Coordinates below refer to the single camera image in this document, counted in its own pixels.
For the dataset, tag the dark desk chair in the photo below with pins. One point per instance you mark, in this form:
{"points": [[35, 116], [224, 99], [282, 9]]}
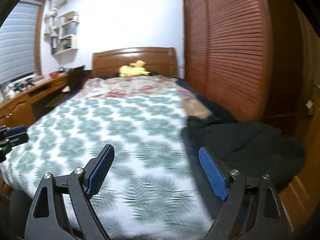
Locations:
{"points": [[75, 77]]}

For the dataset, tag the yellow plush toy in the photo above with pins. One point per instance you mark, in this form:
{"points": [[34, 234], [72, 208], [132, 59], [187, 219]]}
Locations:
{"points": [[133, 69]]}

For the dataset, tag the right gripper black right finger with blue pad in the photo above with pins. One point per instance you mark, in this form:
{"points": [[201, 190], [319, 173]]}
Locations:
{"points": [[251, 208]]}

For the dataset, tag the wooden headboard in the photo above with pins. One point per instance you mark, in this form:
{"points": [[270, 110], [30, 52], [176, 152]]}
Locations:
{"points": [[157, 60]]}

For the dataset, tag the palm leaf print bedsheet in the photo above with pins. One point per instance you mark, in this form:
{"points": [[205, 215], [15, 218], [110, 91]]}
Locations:
{"points": [[149, 191]]}

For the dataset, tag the wooden desk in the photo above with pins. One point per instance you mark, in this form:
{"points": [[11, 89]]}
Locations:
{"points": [[18, 110]]}

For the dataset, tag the red bowl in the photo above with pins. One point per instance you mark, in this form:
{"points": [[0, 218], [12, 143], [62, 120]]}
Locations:
{"points": [[54, 74]]}

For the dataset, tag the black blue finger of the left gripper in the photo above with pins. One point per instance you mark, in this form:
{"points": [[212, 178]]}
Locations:
{"points": [[11, 137]]}

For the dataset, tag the grey window blind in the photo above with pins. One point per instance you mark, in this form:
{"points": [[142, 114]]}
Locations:
{"points": [[17, 46]]}

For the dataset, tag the black button-up coat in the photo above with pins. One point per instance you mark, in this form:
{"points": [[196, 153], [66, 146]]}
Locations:
{"points": [[251, 147]]}

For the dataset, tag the floral quilt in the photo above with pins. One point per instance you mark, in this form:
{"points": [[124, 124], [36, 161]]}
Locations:
{"points": [[119, 87]]}

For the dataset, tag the white wall shelf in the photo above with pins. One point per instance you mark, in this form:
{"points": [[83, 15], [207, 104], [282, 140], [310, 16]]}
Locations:
{"points": [[63, 31]]}

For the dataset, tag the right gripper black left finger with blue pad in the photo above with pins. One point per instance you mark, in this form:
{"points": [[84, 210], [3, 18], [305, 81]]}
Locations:
{"points": [[48, 218]]}

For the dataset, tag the wooden louvered wardrobe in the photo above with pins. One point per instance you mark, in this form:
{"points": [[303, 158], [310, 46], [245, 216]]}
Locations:
{"points": [[256, 58]]}

